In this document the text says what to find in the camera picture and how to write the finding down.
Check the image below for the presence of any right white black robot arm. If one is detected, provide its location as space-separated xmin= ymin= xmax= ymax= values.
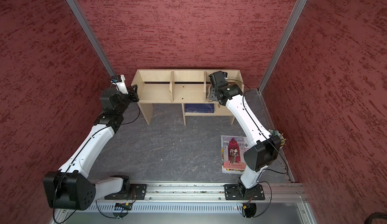
xmin=209 ymin=71 xmax=282 ymax=200

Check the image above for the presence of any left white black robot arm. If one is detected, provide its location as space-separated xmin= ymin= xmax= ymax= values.
xmin=43 ymin=84 xmax=139 ymax=210

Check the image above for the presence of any light wooden bookshelf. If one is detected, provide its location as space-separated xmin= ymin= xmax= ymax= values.
xmin=132 ymin=69 xmax=235 ymax=124

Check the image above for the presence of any blue book on shelf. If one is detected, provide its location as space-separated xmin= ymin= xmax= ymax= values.
xmin=184 ymin=104 xmax=215 ymax=114

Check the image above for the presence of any red illustrated picture book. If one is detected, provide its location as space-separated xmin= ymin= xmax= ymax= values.
xmin=221 ymin=135 xmax=249 ymax=175

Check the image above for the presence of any green cup of pencils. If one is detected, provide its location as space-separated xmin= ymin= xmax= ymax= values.
xmin=269 ymin=130 xmax=286 ymax=146

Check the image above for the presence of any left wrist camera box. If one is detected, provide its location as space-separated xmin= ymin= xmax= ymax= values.
xmin=111 ymin=74 xmax=129 ymax=95

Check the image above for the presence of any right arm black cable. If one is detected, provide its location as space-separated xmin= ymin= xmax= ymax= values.
xmin=225 ymin=79 xmax=289 ymax=175

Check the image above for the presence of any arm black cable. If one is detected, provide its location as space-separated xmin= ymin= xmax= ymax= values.
xmin=225 ymin=79 xmax=289 ymax=175
xmin=52 ymin=78 xmax=141 ymax=224

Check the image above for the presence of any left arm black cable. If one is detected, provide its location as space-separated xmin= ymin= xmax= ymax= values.
xmin=52 ymin=78 xmax=141 ymax=224

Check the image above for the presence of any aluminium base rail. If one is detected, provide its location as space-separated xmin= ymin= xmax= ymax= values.
xmin=54 ymin=182 xmax=317 ymax=224

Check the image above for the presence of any left aluminium corner post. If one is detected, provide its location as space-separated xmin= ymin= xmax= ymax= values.
xmin=66 ymin=0 xmax=116 ymax=76

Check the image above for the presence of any aluminium corner post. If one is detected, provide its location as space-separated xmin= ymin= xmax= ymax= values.
xmin=66 ymin=0 xmax=116 ymax=76
xmin=258 ymin=0 xmax=308 ymax=95

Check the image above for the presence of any right aluminium corner post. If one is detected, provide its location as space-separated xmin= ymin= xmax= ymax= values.
xmin=258 ymin=0 xmax=308 ymax=95

